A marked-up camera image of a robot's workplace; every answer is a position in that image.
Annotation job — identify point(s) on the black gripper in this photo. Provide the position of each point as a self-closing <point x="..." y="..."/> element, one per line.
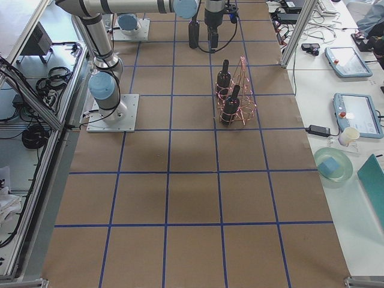
<point x="213" y="18"/>

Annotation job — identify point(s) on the dark wine bottle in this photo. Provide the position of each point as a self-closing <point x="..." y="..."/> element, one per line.
<point x="193" y="33"/>

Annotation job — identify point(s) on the dark bottle in basket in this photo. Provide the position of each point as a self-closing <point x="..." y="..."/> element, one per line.
<point x="223" y="79"/>
<point x="231" y="106"/>

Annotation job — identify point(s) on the blue teach pendant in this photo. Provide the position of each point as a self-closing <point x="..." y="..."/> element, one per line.
<point x="347" y="62"/>
<point x="357" y="111"/>

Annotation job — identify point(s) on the black power adapter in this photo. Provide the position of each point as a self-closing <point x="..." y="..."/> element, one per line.
<point x="318" y="130"/>

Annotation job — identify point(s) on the white paper cup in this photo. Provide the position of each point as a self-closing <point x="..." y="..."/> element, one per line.
<point x="348" y="135"/>

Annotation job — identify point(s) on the blue foam cube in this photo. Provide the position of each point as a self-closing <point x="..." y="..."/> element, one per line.
<point x="328" y="166"/>

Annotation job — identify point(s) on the green glass plate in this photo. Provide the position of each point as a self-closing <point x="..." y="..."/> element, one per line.
<point x="343" y="174"/>

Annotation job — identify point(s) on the teal board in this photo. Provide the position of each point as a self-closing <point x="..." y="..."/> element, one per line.
<point x="370" y="176"/>

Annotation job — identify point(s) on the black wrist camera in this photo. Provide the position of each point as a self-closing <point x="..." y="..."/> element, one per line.
<point x="232" y="11"/>

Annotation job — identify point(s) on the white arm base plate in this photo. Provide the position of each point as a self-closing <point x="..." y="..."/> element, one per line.
<point x="122" y="119"/>
<point x="140" y="33"/>

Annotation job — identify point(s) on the copper wire wine basket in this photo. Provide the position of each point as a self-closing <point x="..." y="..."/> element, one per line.
<point x="247" y="107"/>

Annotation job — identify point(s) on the aluminium frame post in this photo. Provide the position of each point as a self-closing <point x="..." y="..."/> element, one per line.
<point x="301" y="23"/>

